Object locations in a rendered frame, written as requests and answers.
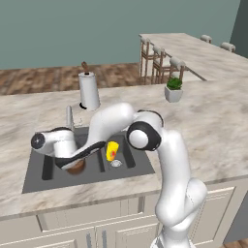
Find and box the yellow cup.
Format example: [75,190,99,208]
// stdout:
[105,140,120,163]

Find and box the dark grey double sink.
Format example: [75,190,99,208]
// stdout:
[21,125,156,195]

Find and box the brown jar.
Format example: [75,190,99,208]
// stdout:
[66,159,87,176]

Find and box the cream panel under sink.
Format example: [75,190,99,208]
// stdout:
[36,196,145,233]

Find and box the white paper towel roll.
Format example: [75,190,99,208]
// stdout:
[78,72,102,111]

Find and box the grey tap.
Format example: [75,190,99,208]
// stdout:
[65,105,77,132]

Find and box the green plant in white pot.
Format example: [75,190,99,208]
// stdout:
[164,77,184,104]

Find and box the brown paper towel holder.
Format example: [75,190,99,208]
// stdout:
[78,61,98,110]

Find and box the wooden stool with white cushion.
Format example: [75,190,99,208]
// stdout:
[139,36,152,86]
[167,56,187,82]
[220,42,237,53]
[200,34,213,45]
[150,46,167,85]

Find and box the wide cream cupboard door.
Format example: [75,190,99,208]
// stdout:
[188,186,244,248]

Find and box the grey cupboard handle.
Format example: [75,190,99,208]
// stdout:
[85,232,93,248]
[101,230,109,248]

